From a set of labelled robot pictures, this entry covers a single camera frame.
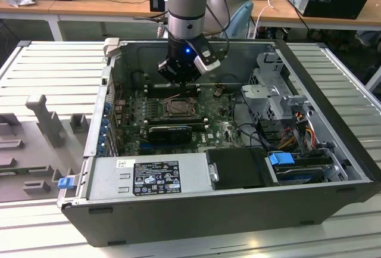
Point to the thin metal locking lever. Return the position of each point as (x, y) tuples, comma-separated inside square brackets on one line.
[(178, 95)]

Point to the silver square CPU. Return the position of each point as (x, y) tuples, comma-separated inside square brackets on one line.
[(179, 107)]

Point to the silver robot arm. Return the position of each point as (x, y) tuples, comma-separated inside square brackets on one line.
[(186, 1)]

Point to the black RAM slot bank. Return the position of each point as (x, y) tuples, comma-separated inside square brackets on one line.
[(157, 91), (178, 122)]

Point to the CPU socket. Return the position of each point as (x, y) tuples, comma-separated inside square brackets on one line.
[(165, 117)]

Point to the blue expansion slot retainers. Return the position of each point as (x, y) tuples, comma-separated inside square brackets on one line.
[(104, 127)]

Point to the black cylinder part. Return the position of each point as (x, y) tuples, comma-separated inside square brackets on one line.
[(137, 79)]

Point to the black graphics card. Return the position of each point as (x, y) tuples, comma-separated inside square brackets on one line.
[(169, 135)]

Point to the green motherboard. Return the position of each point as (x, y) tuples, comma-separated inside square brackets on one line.
[(220, 130)]

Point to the pale blue teach pendant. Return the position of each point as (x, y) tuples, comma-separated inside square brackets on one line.
[(241, 19)]

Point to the silver metal drive cage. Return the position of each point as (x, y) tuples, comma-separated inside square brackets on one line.
[(259, 92)]

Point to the wooden desk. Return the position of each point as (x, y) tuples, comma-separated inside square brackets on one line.
[(119, 4)]

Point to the black plastic shroud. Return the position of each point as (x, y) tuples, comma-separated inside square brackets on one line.
[(238, 168)]

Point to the grey power supply unit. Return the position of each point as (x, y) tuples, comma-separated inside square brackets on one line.
[(104, 180)]

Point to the blue disk carrier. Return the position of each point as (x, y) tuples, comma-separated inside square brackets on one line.
[(279, 160)]

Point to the black open PC case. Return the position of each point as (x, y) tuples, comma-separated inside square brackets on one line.
[(208, 219)]

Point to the black hard disk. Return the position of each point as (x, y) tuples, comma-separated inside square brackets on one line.
[(297, 177)]

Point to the blue case latch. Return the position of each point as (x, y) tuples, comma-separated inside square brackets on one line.
[(65, 183)]

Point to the grey parts rack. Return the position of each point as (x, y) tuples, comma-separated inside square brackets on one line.
[(29, 139)]

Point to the green RAM stick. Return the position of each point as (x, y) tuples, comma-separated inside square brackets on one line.
[(7, 172)]

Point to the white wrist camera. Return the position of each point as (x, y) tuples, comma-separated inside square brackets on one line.
[(208, 60)]

